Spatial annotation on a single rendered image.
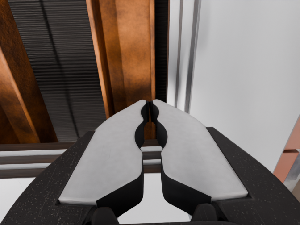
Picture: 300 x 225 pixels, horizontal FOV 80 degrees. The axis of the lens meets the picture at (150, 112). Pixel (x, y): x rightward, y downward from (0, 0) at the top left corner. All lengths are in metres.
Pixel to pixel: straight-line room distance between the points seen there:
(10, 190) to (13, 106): 0.20
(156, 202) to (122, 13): 0.25
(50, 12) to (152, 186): 0.39
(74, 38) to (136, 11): 0.20
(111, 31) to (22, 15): 0.24
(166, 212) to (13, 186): 0.16
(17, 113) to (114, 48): 0.22
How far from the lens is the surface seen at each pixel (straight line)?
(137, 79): 0.31
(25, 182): 0.23
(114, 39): 0.30
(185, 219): 0.25
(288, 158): 0.26
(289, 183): 0.60
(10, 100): 0.40
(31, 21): 0.48
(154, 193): 0.21
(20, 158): 0.24
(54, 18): 0.46
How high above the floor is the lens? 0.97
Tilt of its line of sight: 60 degrees down
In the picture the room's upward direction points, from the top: 178 degrees clockwise
